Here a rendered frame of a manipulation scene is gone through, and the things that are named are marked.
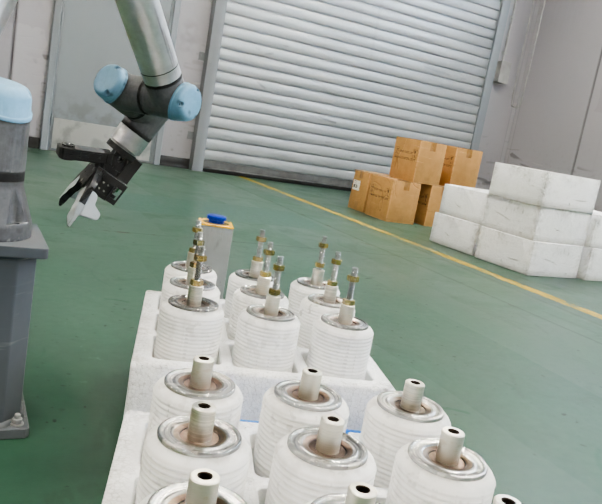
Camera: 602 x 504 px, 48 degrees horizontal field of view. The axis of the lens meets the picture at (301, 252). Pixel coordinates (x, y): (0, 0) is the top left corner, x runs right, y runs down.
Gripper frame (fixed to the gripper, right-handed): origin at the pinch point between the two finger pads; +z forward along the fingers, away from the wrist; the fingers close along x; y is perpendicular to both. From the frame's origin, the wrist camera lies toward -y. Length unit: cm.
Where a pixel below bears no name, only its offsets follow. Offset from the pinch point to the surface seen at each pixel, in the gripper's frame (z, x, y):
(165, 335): -6, -64, 5
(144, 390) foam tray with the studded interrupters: 1, -68, 5
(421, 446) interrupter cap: -20, -106, 11
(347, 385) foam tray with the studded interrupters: -16, -76, 27
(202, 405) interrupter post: -12, -100, -8
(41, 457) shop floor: 20, -61, 2
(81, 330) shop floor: 19.0, -5.8, 18.2
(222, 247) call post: -17.2, -27.2, 22.5
